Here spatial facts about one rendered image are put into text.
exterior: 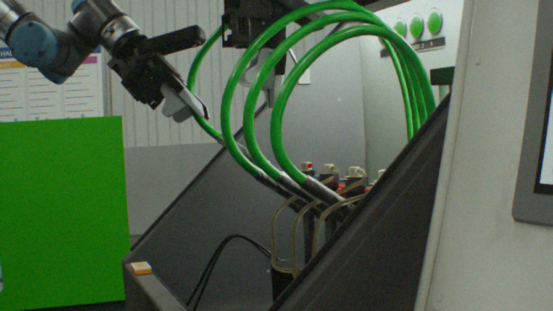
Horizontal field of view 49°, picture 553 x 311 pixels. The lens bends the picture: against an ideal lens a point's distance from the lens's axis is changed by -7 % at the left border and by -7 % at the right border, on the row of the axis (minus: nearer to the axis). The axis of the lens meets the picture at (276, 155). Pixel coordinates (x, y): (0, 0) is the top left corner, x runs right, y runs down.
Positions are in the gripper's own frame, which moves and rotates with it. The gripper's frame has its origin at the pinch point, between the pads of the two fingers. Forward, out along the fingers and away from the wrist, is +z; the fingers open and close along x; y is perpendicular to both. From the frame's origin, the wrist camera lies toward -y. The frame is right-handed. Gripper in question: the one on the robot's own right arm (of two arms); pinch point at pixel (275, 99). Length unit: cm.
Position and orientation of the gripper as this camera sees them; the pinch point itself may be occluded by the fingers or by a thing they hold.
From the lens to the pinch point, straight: 101.6
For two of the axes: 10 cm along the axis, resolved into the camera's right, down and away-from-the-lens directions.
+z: 0.5, 10.0, 0.5
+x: 3.6, 0.3, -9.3
